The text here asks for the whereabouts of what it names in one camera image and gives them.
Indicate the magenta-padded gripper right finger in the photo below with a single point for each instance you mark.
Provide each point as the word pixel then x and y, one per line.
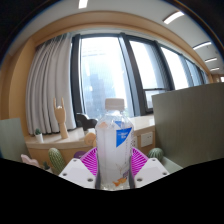
pixel 150 171

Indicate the wooden hand model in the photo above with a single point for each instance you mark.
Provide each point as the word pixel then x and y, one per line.
pixel 61 116

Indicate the clear plastic water bottle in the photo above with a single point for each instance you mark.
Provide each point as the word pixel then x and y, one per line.
pixel 111 150

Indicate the ceiling lights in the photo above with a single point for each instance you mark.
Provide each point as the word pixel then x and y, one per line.
pixel 173 16

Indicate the tall green cactus figure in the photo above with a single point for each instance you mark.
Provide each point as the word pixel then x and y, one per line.
pixel 56 160

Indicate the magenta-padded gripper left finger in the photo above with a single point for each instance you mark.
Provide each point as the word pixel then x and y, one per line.
pixel 77 171

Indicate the grey window curtain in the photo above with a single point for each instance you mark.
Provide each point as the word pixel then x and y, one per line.
pixel 50 90

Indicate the white wall socket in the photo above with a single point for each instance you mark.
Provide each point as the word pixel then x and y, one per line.
pixel 146 139

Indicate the small round green cactus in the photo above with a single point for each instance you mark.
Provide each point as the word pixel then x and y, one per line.
pixel 156 154

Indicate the green desk partition panel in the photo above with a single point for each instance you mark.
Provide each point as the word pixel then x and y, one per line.
pixel 11 140
pixel 190 123

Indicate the tiny potted succulent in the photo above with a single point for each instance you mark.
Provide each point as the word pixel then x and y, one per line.
pixel 46 166

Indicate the potted plant in white pot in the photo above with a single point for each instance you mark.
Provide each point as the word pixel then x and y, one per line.
pixel 39 136

